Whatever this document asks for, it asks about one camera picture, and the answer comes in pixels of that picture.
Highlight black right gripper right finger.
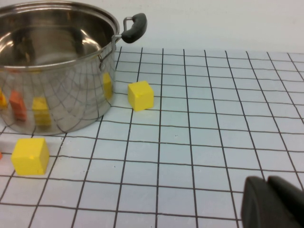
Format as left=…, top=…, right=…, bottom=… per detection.
left=267, top=175, right=304, bottom=216

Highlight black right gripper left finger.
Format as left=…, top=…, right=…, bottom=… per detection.
left=241, top=175, right=304, bottom=228

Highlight white black-grid tablecloth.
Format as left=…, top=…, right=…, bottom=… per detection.
left=0, top=46, right=304, bottom=228

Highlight yellow cube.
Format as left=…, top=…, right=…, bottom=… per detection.
left=11, top=137, right=50, bottom=176
left=127, top=80, right=154, bottom=112

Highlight stainless steel pot black handles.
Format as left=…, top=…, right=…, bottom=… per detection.
left=0, top=0, right=148, bottom=136

